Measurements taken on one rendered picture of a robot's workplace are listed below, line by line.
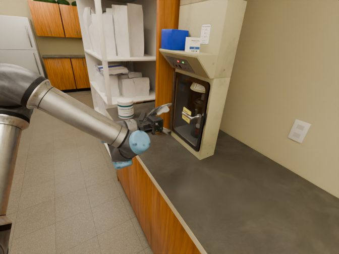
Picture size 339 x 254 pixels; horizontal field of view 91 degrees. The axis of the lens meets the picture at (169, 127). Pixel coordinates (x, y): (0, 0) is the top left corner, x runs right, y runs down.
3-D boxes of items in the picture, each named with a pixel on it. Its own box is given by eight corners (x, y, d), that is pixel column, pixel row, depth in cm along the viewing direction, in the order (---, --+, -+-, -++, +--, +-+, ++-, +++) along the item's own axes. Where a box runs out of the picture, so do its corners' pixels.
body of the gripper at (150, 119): (164, 132, 79) (140, 139, 73) (155, 125, 85) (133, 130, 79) (164, 118, 75) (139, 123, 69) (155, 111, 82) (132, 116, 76)
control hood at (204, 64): (175, 67, 100) (176, 48, 95) (214, 78, 76) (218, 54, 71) (158, 67, 94) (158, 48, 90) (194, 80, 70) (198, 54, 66)
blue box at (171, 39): (176, 49, 94) (177, 30, 90) (187, 50, 87) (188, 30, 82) (160, 48, 89) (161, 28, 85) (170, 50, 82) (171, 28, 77)
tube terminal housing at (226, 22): (196, 127, 134) (214, 12, 98) (229, 148, 110) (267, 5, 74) (170, 134, 122) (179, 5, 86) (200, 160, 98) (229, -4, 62)
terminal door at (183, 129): (171, 129, 119) (175, 71, 100) (199, 152, 96) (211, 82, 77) (170, 129, 118) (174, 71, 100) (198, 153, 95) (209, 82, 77)
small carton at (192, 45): (194, 52, 80) (195, 37, 77) (199, 53, 75) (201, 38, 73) (184, 51, 78) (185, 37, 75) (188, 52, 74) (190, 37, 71)
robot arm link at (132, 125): (124, 132, 77) (122, 116, 74) (133, 130, 80) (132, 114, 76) (129, 140, 72) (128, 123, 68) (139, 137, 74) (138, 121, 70)
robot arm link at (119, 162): (122, 166, 59) (114, 137, 62) (111, 172, 67) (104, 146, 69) (141, 161, 65) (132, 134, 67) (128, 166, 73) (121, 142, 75)
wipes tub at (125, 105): (130, 112, 155) (129, 96, 148) (135, 117, 145) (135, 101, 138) (116, 114, 148) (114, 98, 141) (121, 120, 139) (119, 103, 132)
